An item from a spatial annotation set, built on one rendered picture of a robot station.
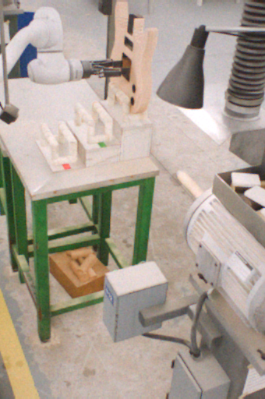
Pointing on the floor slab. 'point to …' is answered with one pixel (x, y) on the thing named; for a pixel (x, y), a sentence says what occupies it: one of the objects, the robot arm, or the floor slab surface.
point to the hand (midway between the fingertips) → (125, 67)
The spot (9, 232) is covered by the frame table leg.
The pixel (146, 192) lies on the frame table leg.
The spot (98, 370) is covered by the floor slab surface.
